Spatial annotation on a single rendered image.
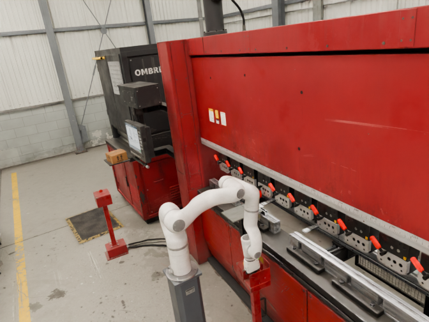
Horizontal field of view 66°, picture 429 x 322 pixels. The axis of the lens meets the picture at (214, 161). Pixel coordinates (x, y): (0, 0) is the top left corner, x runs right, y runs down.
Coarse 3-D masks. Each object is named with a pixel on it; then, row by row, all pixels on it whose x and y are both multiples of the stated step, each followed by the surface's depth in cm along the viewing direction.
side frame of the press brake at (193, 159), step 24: (168, 48) 282; (168, 72) 294; (192, 72) 298; (168, 96) 310; (192, 96) 304; (192, 120) 311; (192, 144) 317; (192, 168) 324; (216, 168) 337; (192, 192) 331; (192, 240) 356
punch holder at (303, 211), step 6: (294, 192) 207; (300, 192) 202; (294, 198) 209; (300, 198) 204; (306, 198) 198; (312, 198) 195; (300, 204) 205; (306, 204) 200; (300, 210) 206; (306, 210) 200; (306, 216) 202; (312, 216) 199
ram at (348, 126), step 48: (240, 96) 236; (288, 96) 190; (336, 96) 159; (384, 96) 136; (240, 144) 254; (288, 144) 201; (336, 144) 166; (384, 144) 142; (336, 192) 175; (384, 192) 148
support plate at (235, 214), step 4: (244, 204) 266; (232, 208) 262; (236, 208) 262; (240, 208) 261; (244, 208) 260; (224, 212) 258; (228, 212) 257; (232, 212) 257; (236, 212) 256; (240, 212) 255; (228, 216) 252; (232, 216) 251; (236, 216) 250; (240, 216) 250; (232, 220) 245; (236, 220) 245
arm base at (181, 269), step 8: (184, 248) 187; (176, 256) 186; (184, 256) 188; (176, 264) 188; (184, 264) 189; (192, 264) 200; (168, 272) 196; (176, 272) 191; (184, 272) 191; (192, 272) 193; (176, 280) 188; (184, 280) 188
